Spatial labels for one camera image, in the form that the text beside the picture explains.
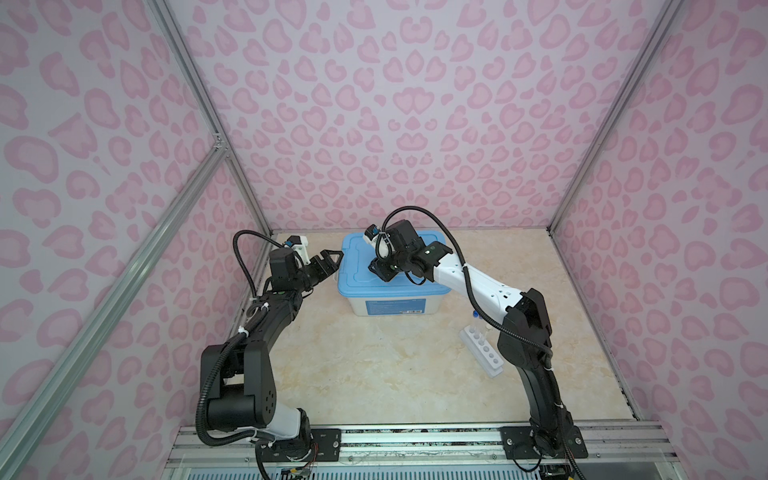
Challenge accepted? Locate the diagonal aluminium frame bar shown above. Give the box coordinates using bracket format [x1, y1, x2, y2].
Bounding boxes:
[1, 145, 228, 479]

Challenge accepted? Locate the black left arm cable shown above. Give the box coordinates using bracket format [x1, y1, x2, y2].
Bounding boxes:
[194, 229, 289, 447]

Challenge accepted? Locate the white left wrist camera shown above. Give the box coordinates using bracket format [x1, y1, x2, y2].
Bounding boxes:
[283, 235, 310, 265]

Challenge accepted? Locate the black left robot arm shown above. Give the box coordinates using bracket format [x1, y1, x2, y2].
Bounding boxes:
[195, 247, 343, 451]

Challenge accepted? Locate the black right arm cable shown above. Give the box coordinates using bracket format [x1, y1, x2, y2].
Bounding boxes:
[374, 205, 553, 355]

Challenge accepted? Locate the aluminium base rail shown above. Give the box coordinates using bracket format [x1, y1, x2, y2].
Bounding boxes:
[161, 421, 686, 479]

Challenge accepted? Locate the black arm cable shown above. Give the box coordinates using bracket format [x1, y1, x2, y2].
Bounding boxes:
[374, 205, 553, 355]
[194, 229, 289, 447]

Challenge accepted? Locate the white test tube rack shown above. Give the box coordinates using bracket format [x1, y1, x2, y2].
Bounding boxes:
[459, 326, 504, 378]

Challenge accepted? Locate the blue plastic bin lid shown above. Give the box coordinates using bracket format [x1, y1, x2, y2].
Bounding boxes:
[338, 233, 450, 299]

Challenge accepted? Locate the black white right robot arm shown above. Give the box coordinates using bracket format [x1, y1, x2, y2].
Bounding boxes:
[364, 220, 587, 463]

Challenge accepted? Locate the white plastic storage bin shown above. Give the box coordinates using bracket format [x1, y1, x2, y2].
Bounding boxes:
[348, 295, 444, 317]

